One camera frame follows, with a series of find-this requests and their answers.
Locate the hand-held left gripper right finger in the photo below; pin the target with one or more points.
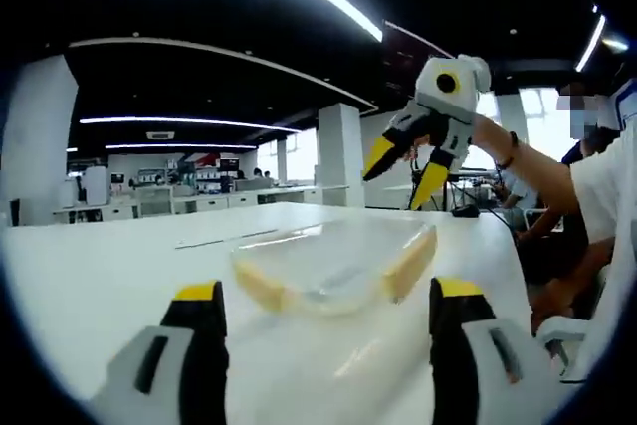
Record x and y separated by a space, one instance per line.
478 375

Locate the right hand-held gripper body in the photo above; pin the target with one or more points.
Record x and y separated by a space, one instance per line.
463 96

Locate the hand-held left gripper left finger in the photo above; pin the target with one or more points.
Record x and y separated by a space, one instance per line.
169 375

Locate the clear lid with yellow latches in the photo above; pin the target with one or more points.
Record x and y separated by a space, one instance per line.
413 261

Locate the small black device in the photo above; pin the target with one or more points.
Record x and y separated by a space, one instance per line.
464 211

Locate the person's dark trousers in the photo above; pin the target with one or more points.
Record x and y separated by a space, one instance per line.
557 256

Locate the person in white shirt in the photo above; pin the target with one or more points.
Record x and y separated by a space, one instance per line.
612 186

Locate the ceiling air vent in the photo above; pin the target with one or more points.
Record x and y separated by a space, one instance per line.
160 136

